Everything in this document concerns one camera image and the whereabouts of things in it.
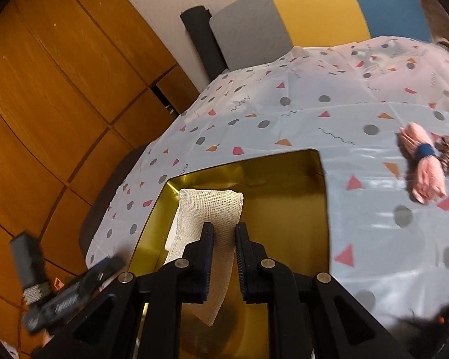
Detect grey yellow blue chair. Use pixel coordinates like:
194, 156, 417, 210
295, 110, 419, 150
180, 0, 433, 83

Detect dark cloth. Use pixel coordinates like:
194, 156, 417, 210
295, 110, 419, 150
395, 299, 449, 350

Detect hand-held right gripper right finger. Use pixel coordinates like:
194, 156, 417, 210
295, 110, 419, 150
234, 222, 416, 359

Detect white gauze bandage roll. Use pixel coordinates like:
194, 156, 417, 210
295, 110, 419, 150
165, 189, 245, 326

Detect patterned plastic tablecloth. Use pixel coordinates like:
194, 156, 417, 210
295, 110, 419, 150
84, 35, 449, 339

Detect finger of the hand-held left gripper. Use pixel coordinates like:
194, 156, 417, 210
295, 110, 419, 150
58, 256, 125, 302

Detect gold tin box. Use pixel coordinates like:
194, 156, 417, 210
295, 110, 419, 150
125, 149, 332, 359

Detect wooden wardrobe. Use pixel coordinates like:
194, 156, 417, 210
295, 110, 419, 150
0, 0, 201, 359

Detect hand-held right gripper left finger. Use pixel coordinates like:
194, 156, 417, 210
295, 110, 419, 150
34, 222, 215, 359

